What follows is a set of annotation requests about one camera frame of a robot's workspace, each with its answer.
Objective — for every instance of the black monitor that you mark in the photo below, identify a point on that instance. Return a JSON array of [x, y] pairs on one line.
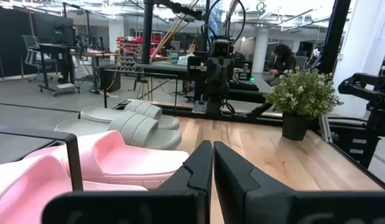
[[49, 28]]

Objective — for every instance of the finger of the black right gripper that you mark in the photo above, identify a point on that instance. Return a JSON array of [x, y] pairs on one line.
[[215, 73], [226, 73]]

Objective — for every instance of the red parts bin rack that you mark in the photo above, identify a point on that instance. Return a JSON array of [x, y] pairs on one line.
[[130, 46]]

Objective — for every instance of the black vertical pole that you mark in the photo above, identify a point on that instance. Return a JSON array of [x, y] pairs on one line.
[[147, 31]]

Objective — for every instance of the black bracket white labels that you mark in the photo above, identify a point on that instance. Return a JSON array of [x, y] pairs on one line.
[[342, 146]]

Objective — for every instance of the black box cabinet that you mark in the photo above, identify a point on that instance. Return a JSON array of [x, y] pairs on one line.
[[110, 77]]

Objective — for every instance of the black partition wall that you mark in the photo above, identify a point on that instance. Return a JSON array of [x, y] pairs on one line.
[[12, 40]]

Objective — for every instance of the pink rubber slide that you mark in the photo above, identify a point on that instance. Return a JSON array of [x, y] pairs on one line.
[[30, 193], [133, 161]]

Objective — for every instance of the grey office chair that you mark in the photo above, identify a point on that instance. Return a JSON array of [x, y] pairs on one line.
[[32, 46]]

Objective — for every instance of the black desk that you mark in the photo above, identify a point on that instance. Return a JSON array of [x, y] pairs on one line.
[[167, 67], [262, 85]]

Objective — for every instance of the person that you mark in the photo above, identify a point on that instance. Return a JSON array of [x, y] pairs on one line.
[[283, 62]]

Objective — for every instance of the backlit black keyboard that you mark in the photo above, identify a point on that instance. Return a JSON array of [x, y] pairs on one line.
[[242, 84]]

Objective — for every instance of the grey rubber slide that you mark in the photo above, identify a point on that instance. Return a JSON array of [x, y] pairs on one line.
[[133, 127], [96, 113]]

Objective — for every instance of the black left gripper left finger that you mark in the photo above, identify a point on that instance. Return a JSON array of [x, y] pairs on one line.
[[133, 208]]

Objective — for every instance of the potted green plant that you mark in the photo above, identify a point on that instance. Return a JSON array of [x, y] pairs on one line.
[[301, 93]]

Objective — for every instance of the black articulated mount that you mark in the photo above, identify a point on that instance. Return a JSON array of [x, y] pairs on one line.
[[367, 85]]

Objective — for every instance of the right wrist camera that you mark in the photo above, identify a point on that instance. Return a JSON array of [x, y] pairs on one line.
[[221, 49]]

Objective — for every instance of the wooden top desk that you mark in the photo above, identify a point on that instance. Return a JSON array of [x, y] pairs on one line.
[[96, 53]]

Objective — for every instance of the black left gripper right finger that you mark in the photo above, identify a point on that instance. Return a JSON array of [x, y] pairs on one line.
[[304, 208]]

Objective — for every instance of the black metal shelf frame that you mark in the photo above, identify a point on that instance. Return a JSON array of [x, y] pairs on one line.
[[74, 161]]

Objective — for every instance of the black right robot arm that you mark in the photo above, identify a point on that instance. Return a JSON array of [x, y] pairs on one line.
[[215, 99]]

